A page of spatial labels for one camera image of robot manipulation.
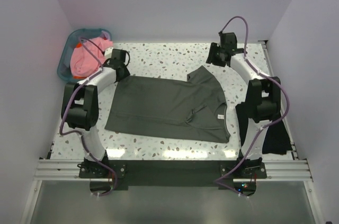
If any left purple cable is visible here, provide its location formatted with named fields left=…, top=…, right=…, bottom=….
left=58, top=38, right=122, bottom=197

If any black folded t-shirt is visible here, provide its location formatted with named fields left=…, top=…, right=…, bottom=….
left=235, top=103, right=292, bottom=155

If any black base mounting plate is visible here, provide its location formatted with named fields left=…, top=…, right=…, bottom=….
left=77, top=159, right=267, bottom=192

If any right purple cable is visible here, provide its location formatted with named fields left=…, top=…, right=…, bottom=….
left=213, top=16, right=291, bottom=192

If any teal laundry basket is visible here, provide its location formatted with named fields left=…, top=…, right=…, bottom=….
left=57, top=28, right=112, bottom=82

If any aluminium frame rail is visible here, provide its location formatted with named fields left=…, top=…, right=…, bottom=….
left=34, top=159, right=313, bottom=182

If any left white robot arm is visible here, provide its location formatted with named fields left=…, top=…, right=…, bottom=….
left=59, top=48, right=130, bottom=177

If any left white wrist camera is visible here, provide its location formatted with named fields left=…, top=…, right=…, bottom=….
left=104, top=47, right=113, bottom=59

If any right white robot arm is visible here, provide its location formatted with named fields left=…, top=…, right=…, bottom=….
left=206, top=31, right=281, bottom=178

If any purple cable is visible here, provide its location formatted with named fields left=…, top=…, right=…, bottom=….
left=58, top=38, right=122, bottom=197
left=213, top=16, right=291, bottom=192

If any pink t-shirt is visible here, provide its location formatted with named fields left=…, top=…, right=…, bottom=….
left=81, top=37, right=113, bottom=78

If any dark green t-shirt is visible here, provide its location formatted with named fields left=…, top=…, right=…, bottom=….
left=105, top=66, right=230, bottom=144

